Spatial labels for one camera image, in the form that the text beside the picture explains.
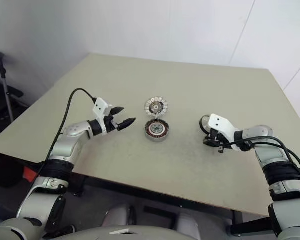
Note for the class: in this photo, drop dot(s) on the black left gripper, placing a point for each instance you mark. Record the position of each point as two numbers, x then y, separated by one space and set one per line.
112 123

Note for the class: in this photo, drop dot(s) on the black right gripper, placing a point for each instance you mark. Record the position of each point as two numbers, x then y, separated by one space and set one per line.
218 140

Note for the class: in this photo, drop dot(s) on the silver spoked rotor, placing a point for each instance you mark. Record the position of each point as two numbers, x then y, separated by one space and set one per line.
156 107

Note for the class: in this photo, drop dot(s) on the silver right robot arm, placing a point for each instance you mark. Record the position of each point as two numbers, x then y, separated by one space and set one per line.
272 152

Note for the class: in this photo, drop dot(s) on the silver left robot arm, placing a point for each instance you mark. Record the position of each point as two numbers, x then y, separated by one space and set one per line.
65 147

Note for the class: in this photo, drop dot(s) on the round copper-wound motor housing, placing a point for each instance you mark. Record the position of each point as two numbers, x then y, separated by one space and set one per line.
156 130

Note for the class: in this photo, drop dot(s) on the grey rounded leg shape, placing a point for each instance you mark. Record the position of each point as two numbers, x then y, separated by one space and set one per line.
117 216
187 226

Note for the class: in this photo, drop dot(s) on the red object under table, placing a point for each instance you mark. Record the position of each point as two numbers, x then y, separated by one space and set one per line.
30 174

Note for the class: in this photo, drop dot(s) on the black stand with metal pole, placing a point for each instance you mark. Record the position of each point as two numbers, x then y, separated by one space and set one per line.
6 82

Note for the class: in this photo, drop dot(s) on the silver robot torso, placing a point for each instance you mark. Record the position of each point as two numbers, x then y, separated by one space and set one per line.
90 235

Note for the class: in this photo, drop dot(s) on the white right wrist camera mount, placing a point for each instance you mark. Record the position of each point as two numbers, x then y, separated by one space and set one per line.
222 123

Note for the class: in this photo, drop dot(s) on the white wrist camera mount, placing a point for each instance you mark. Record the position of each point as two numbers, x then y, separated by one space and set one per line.
99 106
222 123

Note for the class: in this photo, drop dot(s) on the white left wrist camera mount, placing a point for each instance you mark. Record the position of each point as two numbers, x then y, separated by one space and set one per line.
99 106

